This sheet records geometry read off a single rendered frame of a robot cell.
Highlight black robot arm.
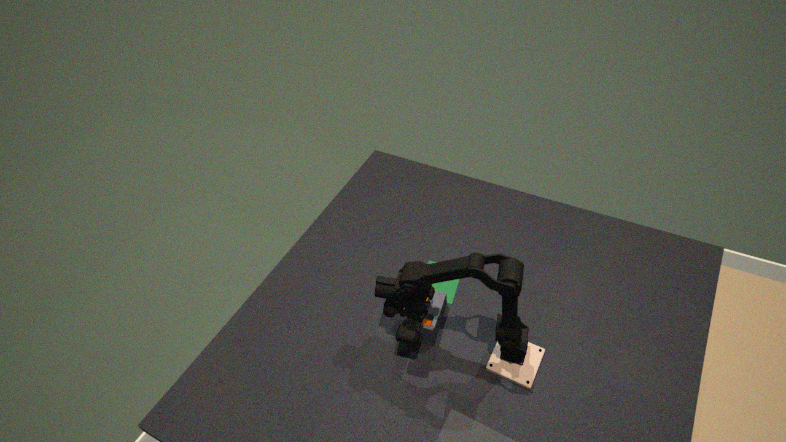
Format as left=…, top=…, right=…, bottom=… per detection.
left=375, top=252, right=529, bottom=365

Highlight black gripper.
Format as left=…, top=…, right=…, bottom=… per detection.
left=395, top=287, right=435, bottom=346

